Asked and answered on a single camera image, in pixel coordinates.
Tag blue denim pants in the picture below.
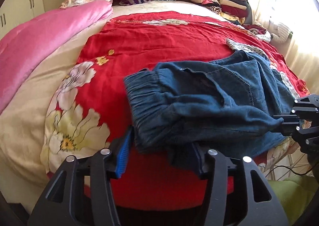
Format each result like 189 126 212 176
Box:
124 50 296 158

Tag green sleeve forearm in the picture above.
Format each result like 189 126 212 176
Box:
268 175 318 225

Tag red floral bed sheet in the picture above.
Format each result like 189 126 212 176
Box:
40 19 309 211

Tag cream window curtain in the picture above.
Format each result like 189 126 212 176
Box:
249 0 318 93

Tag stack of folded clothes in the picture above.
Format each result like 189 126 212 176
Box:
189 0 253 26

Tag pink satin quilt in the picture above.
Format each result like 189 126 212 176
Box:
1 0 113 110

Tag cream wardrobe with handles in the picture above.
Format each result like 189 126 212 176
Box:
1 0 44 38

